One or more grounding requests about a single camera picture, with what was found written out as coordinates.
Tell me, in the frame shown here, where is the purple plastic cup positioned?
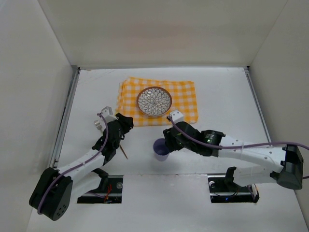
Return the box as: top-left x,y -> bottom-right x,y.
153,138 -> 169,161

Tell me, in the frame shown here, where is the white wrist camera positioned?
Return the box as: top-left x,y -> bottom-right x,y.
101,106 -> 117,123
169,110 -> 184,124

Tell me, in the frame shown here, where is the yellow white checkered cloth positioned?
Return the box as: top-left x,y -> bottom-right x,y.
116,77 -> 198,127

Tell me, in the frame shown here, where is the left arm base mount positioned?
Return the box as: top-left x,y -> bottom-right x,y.
77,168 -> 124,204

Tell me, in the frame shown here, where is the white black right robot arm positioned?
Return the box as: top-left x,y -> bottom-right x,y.
163,121 -> 304,190

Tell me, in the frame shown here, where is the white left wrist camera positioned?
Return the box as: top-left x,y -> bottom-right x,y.
101,106 -> 117,123

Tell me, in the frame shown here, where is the floral plate with brown rim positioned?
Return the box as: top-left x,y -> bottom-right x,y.
136,87 -> 172,117

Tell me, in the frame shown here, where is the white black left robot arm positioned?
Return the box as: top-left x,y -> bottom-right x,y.
28,113 -> 134,221

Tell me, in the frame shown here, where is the silver metal fork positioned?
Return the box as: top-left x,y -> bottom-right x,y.
94,120 -> 103,134

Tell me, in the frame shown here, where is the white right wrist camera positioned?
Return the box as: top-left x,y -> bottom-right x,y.
169,110 -> 184,124

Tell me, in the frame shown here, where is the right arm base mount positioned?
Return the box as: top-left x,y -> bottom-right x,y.
208,167 -> 260,203

